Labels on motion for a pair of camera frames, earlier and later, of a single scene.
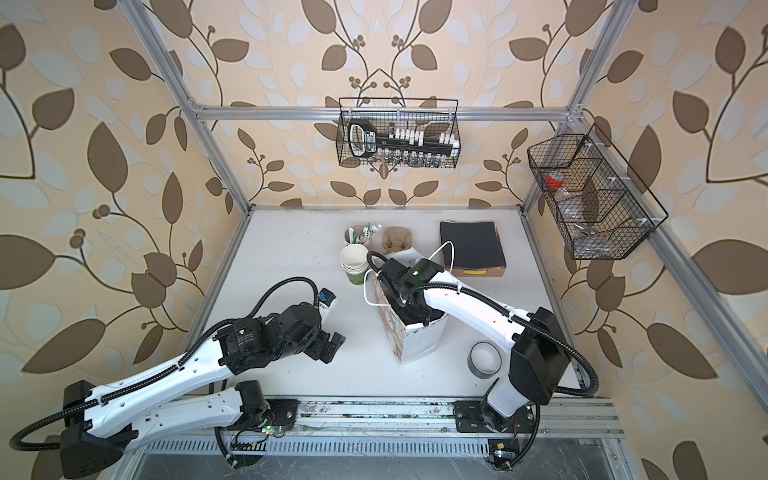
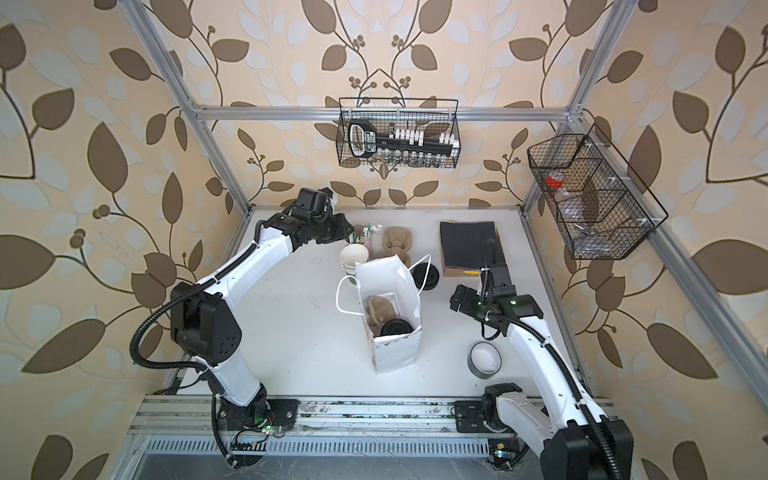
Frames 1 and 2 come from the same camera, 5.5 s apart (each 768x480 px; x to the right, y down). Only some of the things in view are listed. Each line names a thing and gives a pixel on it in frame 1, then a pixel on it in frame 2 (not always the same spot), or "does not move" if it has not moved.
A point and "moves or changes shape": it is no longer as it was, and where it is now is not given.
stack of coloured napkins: [476, 245] does not move
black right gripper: [429, 316] to [466, 304]
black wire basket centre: [416, 132] does not move
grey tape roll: [484, 359] does not move
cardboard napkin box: [477, 246] does not move
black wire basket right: [600, 207] does not move
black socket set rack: [365, 143] does not move
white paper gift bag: [406, 341] moves or changes shape
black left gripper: [329, 354] to [343, 228]
